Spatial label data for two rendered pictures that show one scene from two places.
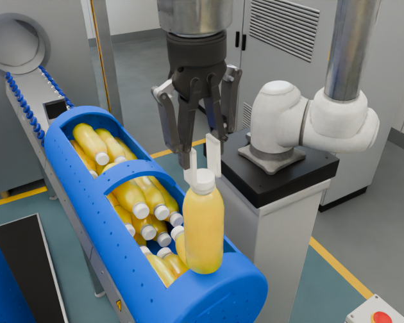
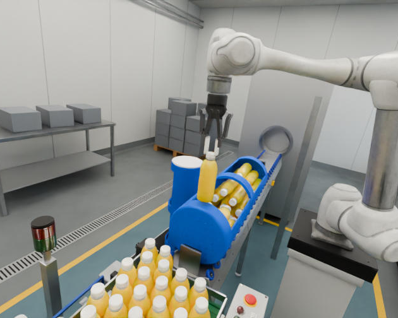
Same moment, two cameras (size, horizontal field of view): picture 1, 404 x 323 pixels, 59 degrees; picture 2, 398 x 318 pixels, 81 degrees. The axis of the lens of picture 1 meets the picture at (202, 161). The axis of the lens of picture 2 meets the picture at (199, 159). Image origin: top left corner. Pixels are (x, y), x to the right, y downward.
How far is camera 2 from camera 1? 0.73 m
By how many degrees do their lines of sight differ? 53
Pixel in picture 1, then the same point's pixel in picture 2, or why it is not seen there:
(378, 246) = not seen: outside the picture
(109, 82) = (297, 169)
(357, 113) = (375, 219)
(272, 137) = (324, 214)
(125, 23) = not seen: hidden behind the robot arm
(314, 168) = (347, 257)
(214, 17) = (213, 87)
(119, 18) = not seen: hidden behind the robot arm
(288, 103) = (341, 196)
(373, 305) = (258, 295)
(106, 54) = (301, 153)
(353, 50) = (374, 168)
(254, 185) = (294, 233)
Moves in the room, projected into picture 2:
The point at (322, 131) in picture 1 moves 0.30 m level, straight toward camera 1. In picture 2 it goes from (349, 223) to (283, 222)
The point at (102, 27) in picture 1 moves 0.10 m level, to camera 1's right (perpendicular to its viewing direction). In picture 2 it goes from (306, 140) to (316, 143)
